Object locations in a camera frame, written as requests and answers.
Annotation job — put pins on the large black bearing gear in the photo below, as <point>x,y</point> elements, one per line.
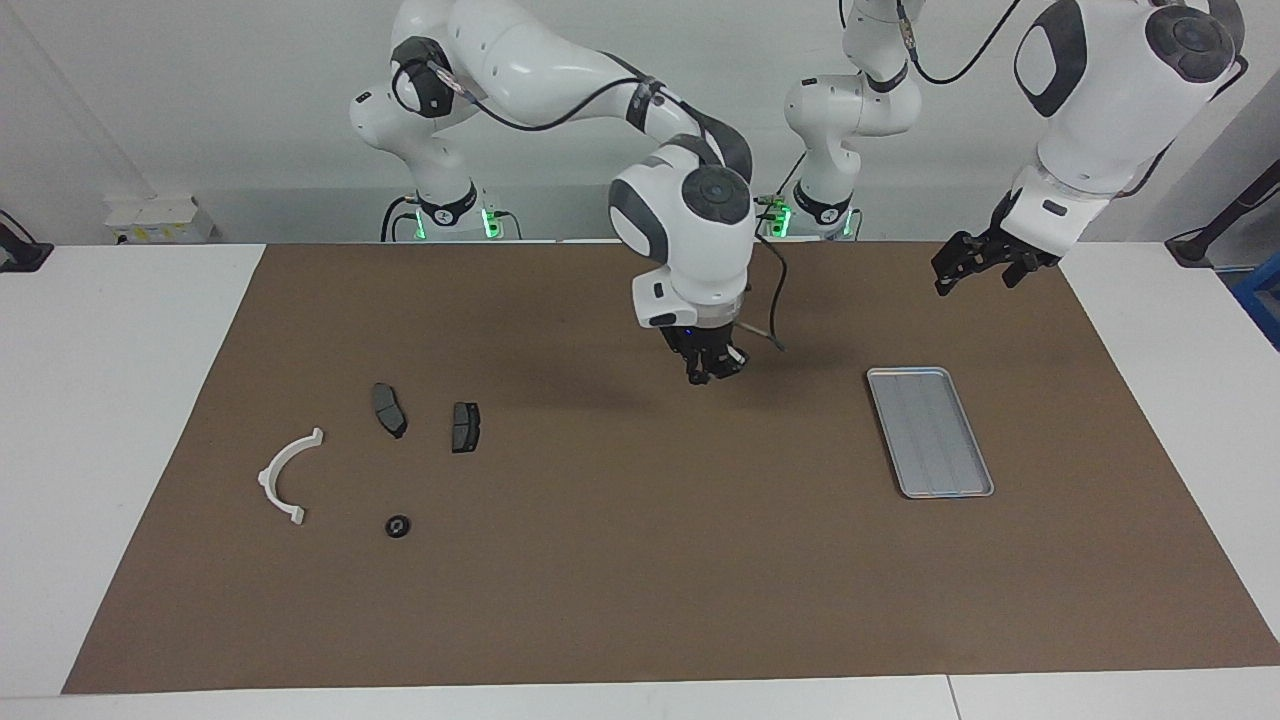
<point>398,527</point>

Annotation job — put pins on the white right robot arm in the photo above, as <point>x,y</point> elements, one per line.
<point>520,70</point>

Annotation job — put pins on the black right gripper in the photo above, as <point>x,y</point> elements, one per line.
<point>700,342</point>

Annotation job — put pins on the grey rectangular brake pad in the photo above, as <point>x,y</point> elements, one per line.
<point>465,428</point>

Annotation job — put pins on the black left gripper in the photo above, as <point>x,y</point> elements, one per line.
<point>985,250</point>

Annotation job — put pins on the brown table mat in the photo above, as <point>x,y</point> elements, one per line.
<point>640,560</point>

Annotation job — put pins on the blue crate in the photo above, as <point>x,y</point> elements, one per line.
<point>1262,300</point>

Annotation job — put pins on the black table clamp mount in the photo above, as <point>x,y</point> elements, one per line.
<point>22,255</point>

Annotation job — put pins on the white curved plastic bracket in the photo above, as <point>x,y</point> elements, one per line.
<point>268,480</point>

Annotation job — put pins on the silver metal tray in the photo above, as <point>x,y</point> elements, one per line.
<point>930,440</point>

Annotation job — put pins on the white power strip box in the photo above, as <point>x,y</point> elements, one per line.
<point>160,220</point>

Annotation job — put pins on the black angled stand mount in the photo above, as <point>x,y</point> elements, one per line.
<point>1205,238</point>

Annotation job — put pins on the grey curved brake pad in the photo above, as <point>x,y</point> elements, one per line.
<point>388,410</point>

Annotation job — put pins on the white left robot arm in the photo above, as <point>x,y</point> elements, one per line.
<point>1100,100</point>

